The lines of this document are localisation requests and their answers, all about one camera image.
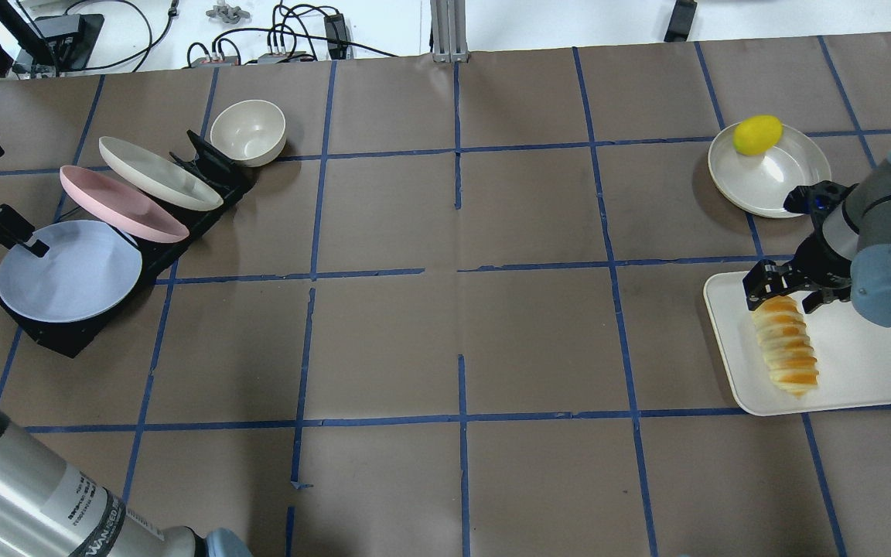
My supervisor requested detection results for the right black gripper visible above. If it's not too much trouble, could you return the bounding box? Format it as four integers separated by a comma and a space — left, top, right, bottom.
742, 236, 852, 313

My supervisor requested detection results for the orange striped bread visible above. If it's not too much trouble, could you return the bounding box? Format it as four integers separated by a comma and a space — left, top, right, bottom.
750, 296, 819, 398

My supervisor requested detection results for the blue plate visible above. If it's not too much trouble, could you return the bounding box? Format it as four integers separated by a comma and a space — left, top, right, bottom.
0, 220, 142, 323

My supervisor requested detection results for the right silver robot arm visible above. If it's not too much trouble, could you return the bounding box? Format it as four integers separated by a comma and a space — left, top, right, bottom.
742, 151, 891, 328

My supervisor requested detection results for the pink plate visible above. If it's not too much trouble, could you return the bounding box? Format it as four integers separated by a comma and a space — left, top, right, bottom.
59, 165, 189, 244

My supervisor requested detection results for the cream plate in rack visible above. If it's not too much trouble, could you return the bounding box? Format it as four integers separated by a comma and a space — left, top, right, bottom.
97, 136, 224, 211

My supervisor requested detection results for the cream tray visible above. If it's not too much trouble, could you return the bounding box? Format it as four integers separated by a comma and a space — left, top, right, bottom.
703, 272, 891, 416

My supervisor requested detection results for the cream shallow dish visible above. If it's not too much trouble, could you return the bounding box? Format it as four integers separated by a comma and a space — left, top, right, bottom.
707, 125, 832, 219

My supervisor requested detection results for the yellow lemon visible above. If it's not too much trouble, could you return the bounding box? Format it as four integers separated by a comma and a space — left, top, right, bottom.
732, 114, 783, 156

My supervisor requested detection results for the black monitor stand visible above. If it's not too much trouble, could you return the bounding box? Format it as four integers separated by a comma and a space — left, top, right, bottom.
0, 1, 105, 77

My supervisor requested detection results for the black dish rack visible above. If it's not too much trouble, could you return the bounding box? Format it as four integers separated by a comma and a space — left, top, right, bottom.
0, 132, 252, 357

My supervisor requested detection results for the cream bowl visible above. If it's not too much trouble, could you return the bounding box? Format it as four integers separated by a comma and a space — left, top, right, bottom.
209, 99, 288, 168

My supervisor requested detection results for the black power adapter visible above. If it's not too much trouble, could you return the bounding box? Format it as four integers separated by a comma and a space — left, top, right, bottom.
664, 0, 698, 43

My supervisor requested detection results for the aluminium frame post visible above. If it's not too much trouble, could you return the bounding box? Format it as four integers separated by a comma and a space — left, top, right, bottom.
430, 0, 469, 63

